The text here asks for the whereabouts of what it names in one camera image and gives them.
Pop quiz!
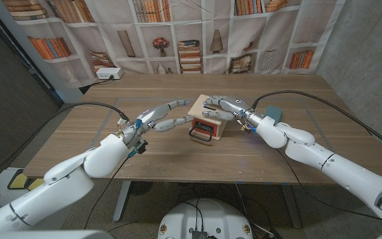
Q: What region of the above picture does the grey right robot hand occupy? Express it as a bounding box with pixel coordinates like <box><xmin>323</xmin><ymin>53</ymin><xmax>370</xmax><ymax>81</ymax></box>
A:
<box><xmin>201</xmin><ymin>95</ymin><xmax>265</xmax><ymax>133</ymax></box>

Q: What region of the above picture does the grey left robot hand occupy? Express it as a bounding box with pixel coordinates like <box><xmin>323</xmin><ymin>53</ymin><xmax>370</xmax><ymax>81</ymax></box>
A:
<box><xmin>117</xmin><ymin>99</ymin><xmax>194</xmax><ymax>149</ymax></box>

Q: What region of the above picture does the light wooden slotted box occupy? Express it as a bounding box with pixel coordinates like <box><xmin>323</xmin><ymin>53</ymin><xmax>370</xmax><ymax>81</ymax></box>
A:
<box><xmin>187</xmin><ymin>94</ymin><xmax>229</xmax><ymax>141</ymax></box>

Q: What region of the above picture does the red drawer with black handle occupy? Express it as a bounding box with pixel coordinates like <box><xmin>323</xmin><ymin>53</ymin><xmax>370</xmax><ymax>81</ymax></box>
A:
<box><xmin>188</xmin><ymin>118</ymin><xmax>216</xmax><ymax>143</ymax></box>

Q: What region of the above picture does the white domed robot base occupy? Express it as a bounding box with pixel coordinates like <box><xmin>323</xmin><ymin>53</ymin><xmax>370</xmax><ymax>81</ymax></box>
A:
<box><xmin>157</xmin><ymin>198</ymin><xmax>254</xmax><ymax>239</ymax></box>

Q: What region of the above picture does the grey teal wrist module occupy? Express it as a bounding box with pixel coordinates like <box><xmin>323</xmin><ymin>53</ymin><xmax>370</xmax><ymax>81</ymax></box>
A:
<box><xmin>264</xmin><ymin>105</ymin><xmax>284</xmax><ymax>126</ymax></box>

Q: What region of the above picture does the white power strip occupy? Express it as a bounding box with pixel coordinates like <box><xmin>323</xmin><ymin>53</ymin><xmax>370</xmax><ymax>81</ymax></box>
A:
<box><xmin>95</xmin><ymin>67</ymin><xmax>124</xmax><ymax>80</ymax></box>

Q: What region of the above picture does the printed bookshelf backdrop cloth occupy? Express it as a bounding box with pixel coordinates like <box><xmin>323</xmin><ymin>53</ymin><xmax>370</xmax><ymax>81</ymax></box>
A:
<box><xmin>0</xmin><ymin>0</ymin><xmax>347</xmax><ymax>88</ymax></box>

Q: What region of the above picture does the grey metal table leg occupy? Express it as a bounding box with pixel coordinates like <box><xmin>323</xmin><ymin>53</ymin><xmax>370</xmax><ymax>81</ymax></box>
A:
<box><xmin>113</xmin><ymin>181</ymin><xmax>132</xmax><ymax>222</ymax></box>
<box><xmin>281</xmin><ymin>184</ymin><xmax>303</xmax><ymax>229</ymax></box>

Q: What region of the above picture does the small grey electronics box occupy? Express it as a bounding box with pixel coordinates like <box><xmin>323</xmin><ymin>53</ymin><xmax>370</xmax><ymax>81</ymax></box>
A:
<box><xmin>190</xmin><ymin>229</ymin><xmax>210</xmax><ymax>239</ymax></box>

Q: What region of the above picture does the dark grey partition panel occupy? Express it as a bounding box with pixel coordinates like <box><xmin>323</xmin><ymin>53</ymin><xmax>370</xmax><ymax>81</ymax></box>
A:
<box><xmin>0</xmin><ymin>3</ymin><xmax>63</xmax><ymax>182</ymax></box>

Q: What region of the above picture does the white robot torso edge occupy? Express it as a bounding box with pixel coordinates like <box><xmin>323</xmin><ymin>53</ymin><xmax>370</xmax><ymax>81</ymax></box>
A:
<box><xmin>0</xmin><ymin>230</ymin><xmax>115</xmax><ymax>239</ymax></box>

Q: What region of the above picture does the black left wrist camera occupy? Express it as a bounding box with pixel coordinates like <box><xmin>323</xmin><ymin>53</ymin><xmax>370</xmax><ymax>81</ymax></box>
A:
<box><xmin>133</xmin><ymin>139</ymin><xmax>149</xmax><ymax>155</ymax></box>

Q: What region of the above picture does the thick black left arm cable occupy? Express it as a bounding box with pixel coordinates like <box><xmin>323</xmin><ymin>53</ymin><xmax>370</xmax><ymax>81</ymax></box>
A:
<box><xmin>0</xmin><ymin>100</ymin><xmax>131</xmax><ymax>183</ymax></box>

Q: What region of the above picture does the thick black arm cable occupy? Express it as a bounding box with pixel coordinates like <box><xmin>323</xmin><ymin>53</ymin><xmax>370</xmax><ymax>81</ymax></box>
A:
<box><xmin>251</xmin><ymin>90</ymin><xmax>382</xmax><ymax>156</ymax></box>
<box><xmin>0</xmin><ymin>100</ymin><xmax>131</xmax><ymax>183</ymax></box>

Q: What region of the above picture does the black power strip cord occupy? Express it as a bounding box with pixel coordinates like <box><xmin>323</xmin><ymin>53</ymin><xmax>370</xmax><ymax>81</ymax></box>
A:
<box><xmin>78</xmin><ymin>75</ymin><xmax>114</xmax><ymax>94</ymax></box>

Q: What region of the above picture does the thin black cable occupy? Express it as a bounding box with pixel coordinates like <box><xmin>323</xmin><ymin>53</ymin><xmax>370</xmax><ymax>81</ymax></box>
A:
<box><xmin>275</xmin><ymin>148</ymin><xmax>382</xmax><ymax>220</ymax></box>
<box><xmin>83</xmin><ymin>155</ymin><xmax>132</xmax><ymax>230</ymax></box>

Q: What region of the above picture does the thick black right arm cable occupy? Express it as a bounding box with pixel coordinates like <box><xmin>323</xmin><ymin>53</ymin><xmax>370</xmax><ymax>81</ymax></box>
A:
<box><xmin>251</xmin><ymin>90</ymin><xmax>382</xmax><ymax>156</ymax></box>

